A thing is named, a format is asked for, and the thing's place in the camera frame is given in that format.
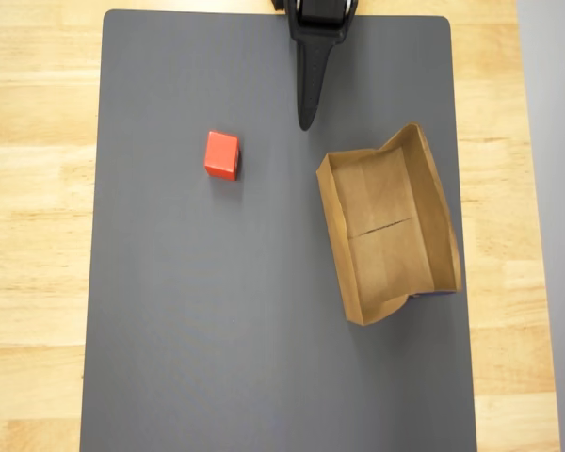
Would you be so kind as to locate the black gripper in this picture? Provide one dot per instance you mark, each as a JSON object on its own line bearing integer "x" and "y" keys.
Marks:
{"x": 314, "y": 61}

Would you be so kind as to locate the red cube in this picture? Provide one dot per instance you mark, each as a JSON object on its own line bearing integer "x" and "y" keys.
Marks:
{"x": 220, "y": 153}

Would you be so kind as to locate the brown paper box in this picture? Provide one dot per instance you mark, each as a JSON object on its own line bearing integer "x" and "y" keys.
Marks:
{"x": 386, "y": 235}

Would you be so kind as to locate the dark grey rectangular mat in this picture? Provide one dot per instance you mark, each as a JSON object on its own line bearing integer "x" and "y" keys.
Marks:
{"x": 216, "y": 306}

